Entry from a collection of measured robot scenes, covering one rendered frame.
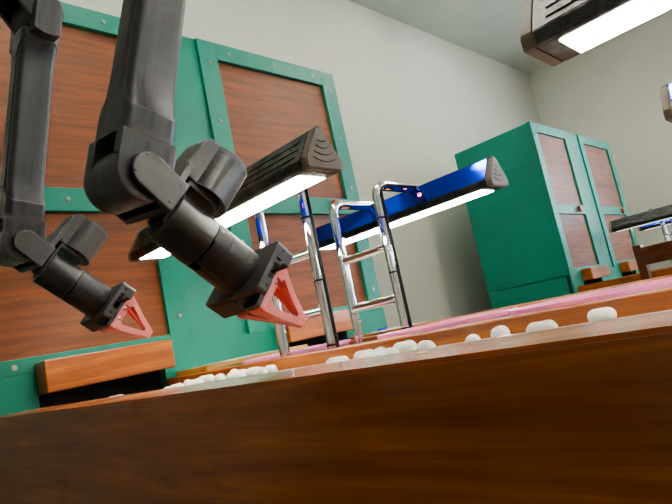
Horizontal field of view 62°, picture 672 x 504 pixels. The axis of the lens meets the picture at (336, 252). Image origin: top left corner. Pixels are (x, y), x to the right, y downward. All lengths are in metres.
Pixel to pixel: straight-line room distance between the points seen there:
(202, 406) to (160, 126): 0.27
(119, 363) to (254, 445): 0.93
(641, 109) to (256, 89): 4.43
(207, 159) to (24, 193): 0.41
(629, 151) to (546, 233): 2.48
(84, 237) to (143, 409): 0.40
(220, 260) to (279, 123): 1.46
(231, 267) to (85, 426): 0.34
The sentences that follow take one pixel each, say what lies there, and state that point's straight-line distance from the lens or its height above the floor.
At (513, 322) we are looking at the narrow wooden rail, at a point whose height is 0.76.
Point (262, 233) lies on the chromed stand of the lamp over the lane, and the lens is 1.23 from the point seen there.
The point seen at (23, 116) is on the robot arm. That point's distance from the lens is 1.00.
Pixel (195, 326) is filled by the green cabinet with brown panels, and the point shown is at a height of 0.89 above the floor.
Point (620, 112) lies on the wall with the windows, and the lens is 5.95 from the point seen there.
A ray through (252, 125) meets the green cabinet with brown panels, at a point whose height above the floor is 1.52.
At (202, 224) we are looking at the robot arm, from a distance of 0.58.
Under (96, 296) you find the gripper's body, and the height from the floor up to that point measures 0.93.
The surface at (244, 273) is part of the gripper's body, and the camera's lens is 0.59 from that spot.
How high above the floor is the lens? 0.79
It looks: 8 degrees up
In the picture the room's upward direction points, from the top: 12 degrees counter-clockwise
